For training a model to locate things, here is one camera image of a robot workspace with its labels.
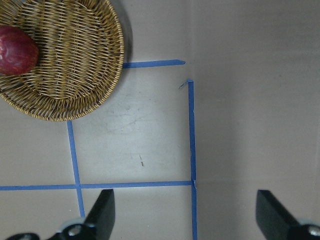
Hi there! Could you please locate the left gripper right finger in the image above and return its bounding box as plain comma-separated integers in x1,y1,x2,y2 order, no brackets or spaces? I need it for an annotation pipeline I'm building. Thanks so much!
255,189,320,240

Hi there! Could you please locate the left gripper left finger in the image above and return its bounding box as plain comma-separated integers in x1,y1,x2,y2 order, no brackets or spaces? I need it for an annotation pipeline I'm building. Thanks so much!
7,188,117,240

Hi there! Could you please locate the woven wicker basket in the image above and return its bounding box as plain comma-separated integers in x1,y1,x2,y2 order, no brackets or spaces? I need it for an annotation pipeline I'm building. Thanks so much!
0,0,125,122

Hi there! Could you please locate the dark red basket apple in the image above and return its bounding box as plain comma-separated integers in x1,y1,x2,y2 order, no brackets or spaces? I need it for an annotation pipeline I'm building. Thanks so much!
0,25,39,76

